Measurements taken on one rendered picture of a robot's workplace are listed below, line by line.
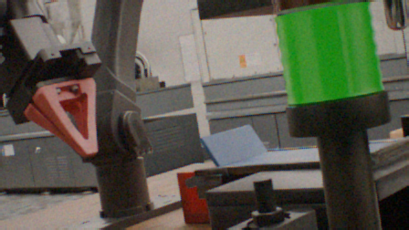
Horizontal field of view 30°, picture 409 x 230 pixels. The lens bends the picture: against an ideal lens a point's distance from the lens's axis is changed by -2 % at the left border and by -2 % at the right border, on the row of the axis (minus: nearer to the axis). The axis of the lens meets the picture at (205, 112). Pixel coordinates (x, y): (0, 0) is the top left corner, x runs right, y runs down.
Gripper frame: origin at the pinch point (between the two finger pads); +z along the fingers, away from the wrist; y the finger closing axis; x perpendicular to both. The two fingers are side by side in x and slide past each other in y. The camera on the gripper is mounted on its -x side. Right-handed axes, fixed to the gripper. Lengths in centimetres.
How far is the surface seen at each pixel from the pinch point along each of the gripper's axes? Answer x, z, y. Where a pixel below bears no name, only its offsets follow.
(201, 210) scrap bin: 13.4, 8.9, -4.7
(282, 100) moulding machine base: 432, -125, -306
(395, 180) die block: 2.5, 20.0, 26.3
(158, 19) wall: 620, -374, -542
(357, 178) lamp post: -21, 21, 41
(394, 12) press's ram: 9.6, 8.6, 30.5
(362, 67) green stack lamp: -21, 18, 44
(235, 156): 1.8, 10.5, 14.7
